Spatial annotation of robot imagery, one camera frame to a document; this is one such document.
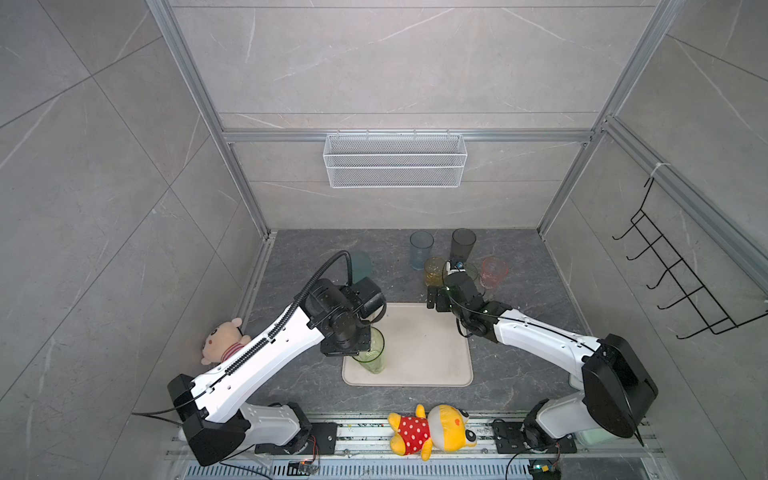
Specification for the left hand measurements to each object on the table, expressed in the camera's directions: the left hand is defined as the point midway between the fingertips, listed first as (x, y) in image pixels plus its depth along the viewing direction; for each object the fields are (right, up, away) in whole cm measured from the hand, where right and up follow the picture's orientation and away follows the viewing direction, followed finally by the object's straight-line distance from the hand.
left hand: (362, 347), depth 68 cm
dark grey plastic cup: (+32, +26, +33) cm, 53 cm away
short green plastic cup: (+33, +17, +30) cm, 48 cm away
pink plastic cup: (+43, +16, +38) cm, 60 cm away
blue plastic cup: (+17, +24, +31) cm, 43 cm away
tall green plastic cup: (+2, -1, -5) cm, 6 cm away
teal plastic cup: (-5, +17, +43) cm, 47 cm away
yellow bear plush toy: (+19, -19, +1) cm, 27 cm away
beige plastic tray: (+17, -7, +22) cm, 29 cm away
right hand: (+23, +11, +20) cm, 32 cm away
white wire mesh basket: (-5, +54, +33) cm, 63 cm away
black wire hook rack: (+74, +9, -7) cm, 75 cm away
